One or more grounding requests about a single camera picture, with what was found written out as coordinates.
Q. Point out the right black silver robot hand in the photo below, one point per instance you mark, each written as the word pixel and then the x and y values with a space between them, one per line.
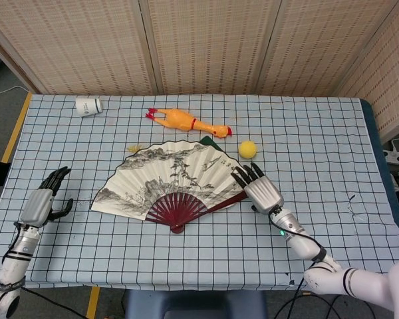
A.
pixel 264 194

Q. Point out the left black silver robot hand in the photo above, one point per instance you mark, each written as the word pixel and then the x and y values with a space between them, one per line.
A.
pixel 36 206

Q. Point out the paper folding fan red ribs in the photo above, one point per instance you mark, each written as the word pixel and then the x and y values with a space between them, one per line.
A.
pixel 166 176

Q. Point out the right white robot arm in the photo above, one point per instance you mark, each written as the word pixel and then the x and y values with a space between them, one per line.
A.
pixel 302 239

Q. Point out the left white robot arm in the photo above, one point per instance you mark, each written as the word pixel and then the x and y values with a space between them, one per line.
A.
pixel 18 252

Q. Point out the yellow foam ball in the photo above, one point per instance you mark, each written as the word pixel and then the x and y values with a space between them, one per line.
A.
pixel 248 149

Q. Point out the green yellow scouring sponge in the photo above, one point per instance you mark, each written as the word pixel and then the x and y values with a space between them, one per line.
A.
pixel 209 141

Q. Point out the yellow rubber chicken toy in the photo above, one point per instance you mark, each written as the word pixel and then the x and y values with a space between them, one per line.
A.
pixel 183 120

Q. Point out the white paper cup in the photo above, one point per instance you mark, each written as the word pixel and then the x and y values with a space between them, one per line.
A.
pixel 88 107

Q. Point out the colourful feather shuttlecock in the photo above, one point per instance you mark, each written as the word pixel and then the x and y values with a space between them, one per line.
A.
pixel 134 148

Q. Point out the blue checkered tablecloth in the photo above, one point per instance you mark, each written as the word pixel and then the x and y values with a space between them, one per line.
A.
pixel 153 259

